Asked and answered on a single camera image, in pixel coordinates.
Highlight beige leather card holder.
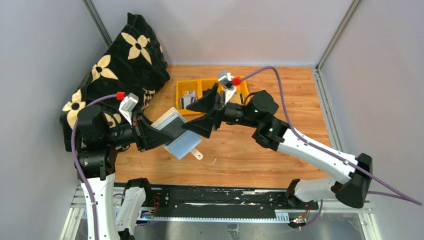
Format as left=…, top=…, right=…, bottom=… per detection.
left=151, top=107, right=204, bottom=160

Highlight black card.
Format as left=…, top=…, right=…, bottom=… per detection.
left=161, top=117, right=186, bottom=139

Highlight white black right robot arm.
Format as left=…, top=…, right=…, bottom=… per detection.
left=183, top=83, right=372, bottom=209

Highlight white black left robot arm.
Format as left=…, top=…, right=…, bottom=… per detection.
left=72, top=104, right=185, bottom=240

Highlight white cards in bin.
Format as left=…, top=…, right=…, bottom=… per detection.
left=179, top=90, right=198, bottom=110

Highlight card in right bin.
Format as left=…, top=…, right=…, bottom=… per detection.
left=231, top=93, right=245, bottom=105

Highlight yellow bin middle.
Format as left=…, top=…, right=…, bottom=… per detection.
left=197, top=78, right=218, bottom=99

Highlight yellow bin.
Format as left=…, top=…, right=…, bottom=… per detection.
left=175, top=79, right=201, bottom=116
left=197, top=78, right=218, bottom=99
left=230, top=80, right=250, bottom=105

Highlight yellow bin right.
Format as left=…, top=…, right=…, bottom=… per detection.
left=230, top=80, right=250, bottom=105

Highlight yellow bin left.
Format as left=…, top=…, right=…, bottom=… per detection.
left=175, top=79, right=201, bottom=116

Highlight black floral plush blanket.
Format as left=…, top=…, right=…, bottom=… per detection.
left=59, top=13, right=170, bottom=152

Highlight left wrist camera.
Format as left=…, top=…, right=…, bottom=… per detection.
left=116, top=91, right=139, bottom=125

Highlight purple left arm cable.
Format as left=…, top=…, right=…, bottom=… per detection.
left=70, top=94, right=119, bottom=240

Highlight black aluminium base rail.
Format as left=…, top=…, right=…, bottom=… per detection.
left=69, top=183, right=374, bottom=229

